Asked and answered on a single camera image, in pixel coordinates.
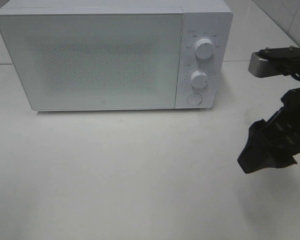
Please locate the white microwave door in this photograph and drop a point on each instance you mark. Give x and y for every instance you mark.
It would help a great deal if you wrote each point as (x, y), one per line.
(95, 62)

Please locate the white microwave oven body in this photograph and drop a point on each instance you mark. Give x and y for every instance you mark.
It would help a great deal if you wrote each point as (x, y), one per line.
(212, 18)

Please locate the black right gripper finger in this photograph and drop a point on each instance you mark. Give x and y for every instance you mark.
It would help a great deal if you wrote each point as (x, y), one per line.
(258, 154)

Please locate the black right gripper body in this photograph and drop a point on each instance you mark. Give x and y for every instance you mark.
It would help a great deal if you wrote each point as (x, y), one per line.
(285, 124)

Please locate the white timer knob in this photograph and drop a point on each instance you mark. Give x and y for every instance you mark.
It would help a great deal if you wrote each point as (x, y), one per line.
(199, 79)

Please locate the upper white power knob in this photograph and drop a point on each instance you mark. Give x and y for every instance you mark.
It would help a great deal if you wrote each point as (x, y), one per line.
(204, 48)

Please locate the round white door button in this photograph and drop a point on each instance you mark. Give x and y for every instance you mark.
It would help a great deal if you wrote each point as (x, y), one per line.
(194, 99)

